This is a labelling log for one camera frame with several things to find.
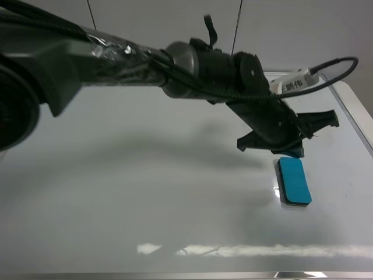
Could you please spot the blue whiteboard eraser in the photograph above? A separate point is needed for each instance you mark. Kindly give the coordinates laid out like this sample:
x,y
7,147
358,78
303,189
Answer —
x,y
293,182

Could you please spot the white whiteboard with aluminium frame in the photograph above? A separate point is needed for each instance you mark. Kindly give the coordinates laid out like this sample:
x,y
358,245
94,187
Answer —
x,y
128,180

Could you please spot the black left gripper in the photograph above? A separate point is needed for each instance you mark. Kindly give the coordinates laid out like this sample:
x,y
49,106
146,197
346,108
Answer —
x,y
273,130

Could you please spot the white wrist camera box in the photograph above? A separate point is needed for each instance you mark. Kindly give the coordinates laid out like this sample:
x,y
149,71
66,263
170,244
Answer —
x,y
293,82

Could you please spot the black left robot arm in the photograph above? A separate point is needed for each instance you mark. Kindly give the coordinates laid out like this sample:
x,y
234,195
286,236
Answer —
x,y
46,59

